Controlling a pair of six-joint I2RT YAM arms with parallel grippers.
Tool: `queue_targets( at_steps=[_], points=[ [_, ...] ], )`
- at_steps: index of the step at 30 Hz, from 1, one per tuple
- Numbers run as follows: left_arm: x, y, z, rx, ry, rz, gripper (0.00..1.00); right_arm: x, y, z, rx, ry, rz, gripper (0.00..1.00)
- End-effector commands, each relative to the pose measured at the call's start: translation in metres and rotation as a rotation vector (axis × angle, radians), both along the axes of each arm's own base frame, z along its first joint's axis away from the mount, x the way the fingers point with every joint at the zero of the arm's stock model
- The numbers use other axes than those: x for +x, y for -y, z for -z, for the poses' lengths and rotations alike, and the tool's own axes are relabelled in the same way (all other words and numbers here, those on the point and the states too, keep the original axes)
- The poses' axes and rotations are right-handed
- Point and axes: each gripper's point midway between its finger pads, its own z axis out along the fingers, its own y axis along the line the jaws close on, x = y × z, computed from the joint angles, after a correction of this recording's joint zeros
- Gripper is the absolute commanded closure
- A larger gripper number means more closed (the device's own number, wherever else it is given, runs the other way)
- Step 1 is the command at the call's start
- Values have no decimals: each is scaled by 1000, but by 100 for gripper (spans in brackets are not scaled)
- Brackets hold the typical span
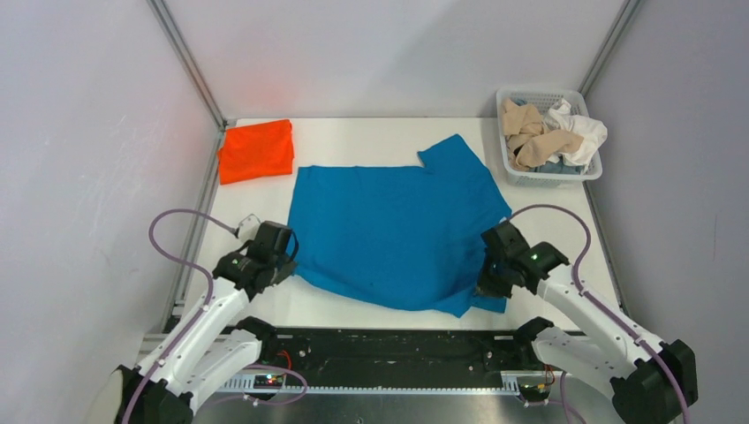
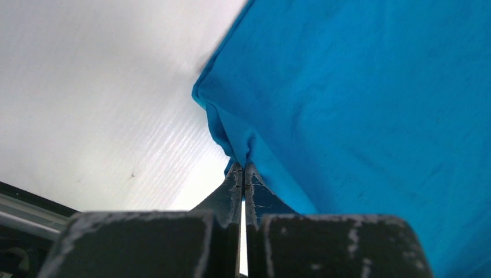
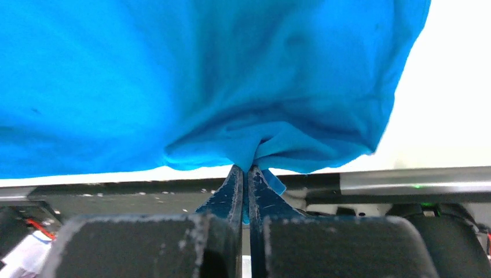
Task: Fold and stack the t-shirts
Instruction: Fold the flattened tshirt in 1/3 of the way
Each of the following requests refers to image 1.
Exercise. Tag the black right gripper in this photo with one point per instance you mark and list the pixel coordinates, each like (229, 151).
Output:
(486, 286)

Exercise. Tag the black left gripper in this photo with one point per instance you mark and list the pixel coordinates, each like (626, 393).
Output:
(287, 268)

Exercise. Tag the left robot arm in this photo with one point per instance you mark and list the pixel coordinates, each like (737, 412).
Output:
(172, 382)

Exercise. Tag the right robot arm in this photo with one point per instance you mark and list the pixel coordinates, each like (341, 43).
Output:
(646, 379)

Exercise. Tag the light blue t shirt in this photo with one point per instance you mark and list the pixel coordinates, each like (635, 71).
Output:
(557, 165)

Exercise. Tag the folded orange t shirt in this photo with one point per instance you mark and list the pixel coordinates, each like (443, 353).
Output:
(256, 151)

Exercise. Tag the beige t shirt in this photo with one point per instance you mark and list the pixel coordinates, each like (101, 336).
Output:
(530, 142)

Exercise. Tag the left controller board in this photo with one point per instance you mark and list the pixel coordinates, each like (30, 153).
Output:
(268, 382)

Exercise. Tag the controller board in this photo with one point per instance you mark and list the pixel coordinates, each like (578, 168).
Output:
(535, 394)
(268, 382)

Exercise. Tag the right controller board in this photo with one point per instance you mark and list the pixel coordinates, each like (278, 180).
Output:
(535, 394)

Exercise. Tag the white plastic laundry basket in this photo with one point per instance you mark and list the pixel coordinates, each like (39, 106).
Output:
(543, 99)

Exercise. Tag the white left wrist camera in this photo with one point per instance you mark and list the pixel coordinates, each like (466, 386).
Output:
(245, 227)

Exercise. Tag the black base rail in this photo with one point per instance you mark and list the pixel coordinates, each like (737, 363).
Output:
(399, 359)

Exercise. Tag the left aluminium frame post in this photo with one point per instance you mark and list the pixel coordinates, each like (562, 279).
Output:
(179, 44)

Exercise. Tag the aluminium frame post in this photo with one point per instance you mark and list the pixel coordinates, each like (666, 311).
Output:
(617, 31)
(179, 44)

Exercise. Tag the right aluminium frame post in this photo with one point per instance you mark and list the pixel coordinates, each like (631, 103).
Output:
(617, 31)

